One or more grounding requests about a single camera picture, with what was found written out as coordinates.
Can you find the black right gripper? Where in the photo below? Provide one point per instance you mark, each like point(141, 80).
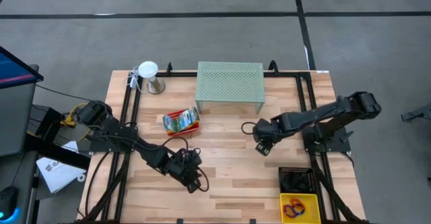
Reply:
point(269, 130)

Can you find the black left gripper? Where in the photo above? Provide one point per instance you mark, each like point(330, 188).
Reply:
point(183, 165)

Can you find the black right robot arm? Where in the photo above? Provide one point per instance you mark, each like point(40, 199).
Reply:
point(320, 114)

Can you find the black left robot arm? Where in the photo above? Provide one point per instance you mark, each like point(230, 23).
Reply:
point(114, 130)

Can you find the black plastic basket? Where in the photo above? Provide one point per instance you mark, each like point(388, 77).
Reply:
point(284, 170)

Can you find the red plastic basket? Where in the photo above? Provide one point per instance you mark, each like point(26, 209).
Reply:
point(183, 133)

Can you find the green mesh shelf riser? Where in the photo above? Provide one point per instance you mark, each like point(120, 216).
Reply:
point(230, 81)

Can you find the yellow plastic basket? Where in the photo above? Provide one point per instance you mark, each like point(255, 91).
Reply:
point(313, 204)

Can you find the white mushroom table lamp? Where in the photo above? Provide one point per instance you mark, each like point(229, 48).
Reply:
point(148, 70)

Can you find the white paper sheet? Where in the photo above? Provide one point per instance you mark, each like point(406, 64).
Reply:
point(59, 172)

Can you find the grey chair leg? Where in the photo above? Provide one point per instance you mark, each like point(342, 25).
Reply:
point(417, 114)

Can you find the black computer mouse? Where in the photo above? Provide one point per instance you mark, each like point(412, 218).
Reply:
point(8, 200)

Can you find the blue screen computer monitor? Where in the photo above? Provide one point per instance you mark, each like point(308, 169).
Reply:
point(13, 69)

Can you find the black frame bracket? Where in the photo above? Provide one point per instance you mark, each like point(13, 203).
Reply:
point(273, 67)
point(169, 68)

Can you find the black aluminium table frame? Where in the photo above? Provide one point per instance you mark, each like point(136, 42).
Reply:
point(175, 74)

